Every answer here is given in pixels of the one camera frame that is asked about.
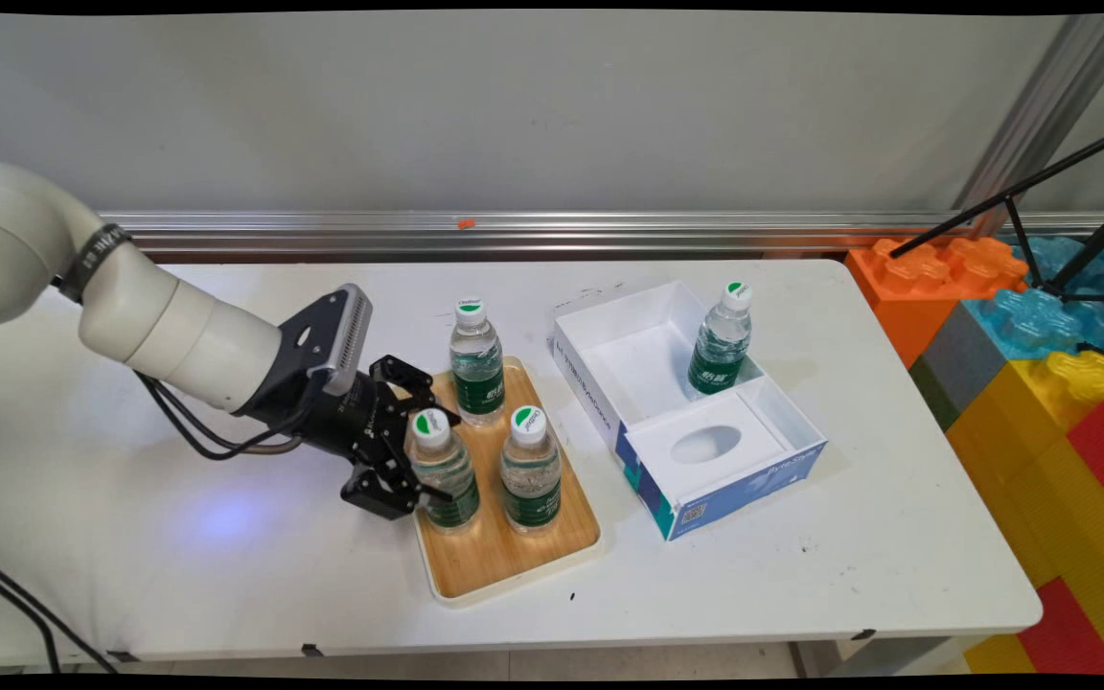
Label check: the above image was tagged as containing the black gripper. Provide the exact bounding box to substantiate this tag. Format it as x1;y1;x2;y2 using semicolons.
245;355;462;520

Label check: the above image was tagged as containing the green label water bottle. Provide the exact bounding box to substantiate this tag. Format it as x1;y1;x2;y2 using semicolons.
687;281;754;398
500;405;563;536
406;409;482;534
448;297;506;427

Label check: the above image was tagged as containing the bamboo tray with white rim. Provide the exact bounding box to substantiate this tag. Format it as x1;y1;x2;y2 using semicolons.
387;356;604;608

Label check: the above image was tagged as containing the white and blue cardboard box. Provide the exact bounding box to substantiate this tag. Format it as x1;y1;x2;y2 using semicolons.
552;281;828;542

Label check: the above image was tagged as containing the orange studded building block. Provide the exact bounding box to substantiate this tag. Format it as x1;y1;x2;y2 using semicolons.
844;237;1030;370

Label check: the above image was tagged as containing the dark green building block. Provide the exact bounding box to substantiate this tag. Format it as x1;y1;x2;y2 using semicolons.
908;356;961;432

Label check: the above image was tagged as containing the grey building block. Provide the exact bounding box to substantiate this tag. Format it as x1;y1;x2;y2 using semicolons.
921;302;1011;415

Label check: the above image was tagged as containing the blue studded building block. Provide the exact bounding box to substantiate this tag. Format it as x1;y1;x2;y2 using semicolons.
964;235;1104;360

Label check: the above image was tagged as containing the black tripod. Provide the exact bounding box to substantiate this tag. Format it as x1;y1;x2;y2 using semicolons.
887;120;1104;306

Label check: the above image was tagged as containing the wrist camera with black bracket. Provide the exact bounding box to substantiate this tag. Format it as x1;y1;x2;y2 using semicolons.
264;284;374;399

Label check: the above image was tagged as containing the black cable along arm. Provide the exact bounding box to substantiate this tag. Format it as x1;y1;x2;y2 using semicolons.
135;372;306;463

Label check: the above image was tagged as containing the aluminium wall rail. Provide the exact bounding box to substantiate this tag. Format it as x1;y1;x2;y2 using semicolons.
97;211;1104;258

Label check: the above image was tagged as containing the black floor cable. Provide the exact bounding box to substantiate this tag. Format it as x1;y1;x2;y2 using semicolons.
0;551;64;675
0;548;122;675

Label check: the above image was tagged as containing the aluminium profile post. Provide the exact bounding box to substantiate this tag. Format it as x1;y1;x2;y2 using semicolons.
953;13;1104;239

